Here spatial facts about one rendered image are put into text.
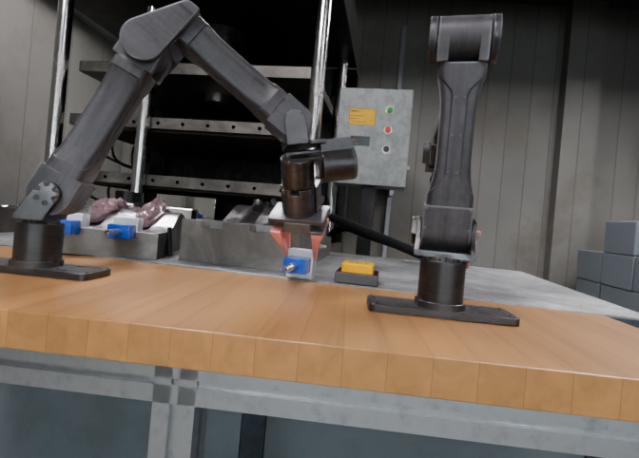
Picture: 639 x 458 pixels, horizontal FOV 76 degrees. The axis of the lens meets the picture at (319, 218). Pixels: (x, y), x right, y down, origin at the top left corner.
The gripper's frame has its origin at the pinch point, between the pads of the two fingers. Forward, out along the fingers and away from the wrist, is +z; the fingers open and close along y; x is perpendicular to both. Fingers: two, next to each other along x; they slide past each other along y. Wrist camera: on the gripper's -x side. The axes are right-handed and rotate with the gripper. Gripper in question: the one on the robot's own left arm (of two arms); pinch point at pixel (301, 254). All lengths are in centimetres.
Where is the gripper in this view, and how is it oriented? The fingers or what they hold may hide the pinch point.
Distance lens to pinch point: 78.2
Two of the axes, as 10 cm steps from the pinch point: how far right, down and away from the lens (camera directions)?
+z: 0.2, 8.8, 4.8
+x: -2.1, 4.8, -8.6
